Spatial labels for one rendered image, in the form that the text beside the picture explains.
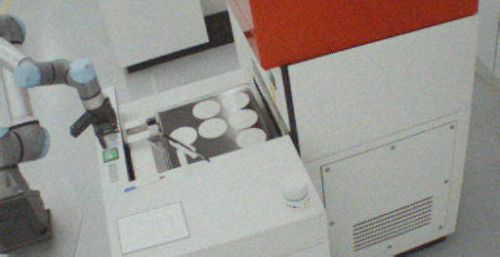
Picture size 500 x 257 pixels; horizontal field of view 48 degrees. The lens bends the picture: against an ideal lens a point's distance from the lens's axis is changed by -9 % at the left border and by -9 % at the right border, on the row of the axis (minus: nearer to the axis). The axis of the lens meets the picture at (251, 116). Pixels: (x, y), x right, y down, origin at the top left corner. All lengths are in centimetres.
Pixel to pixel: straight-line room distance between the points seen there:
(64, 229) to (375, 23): 122
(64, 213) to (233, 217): 68
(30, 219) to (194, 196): 57
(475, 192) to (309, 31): 158
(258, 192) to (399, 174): 69
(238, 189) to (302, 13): 54
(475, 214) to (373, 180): 86
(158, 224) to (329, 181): 68
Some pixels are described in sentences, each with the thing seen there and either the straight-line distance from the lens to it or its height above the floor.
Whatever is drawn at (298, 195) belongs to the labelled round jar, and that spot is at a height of 103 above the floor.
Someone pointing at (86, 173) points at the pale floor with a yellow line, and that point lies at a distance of 353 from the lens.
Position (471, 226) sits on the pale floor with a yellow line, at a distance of 292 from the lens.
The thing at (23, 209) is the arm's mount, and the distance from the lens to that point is 200.
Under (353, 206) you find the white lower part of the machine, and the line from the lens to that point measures 230.
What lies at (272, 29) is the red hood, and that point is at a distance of 171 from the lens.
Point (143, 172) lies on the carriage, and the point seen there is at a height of 88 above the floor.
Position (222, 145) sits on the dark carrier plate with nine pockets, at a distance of 205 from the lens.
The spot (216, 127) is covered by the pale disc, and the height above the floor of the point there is 90.
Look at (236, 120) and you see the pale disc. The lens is 213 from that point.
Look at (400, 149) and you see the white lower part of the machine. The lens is 220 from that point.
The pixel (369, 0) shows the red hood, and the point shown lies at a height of 137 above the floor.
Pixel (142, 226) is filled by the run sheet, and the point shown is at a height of 97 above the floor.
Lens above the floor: 226
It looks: 40 degrees down
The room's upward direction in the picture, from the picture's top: 11 degrees counter-clockwise
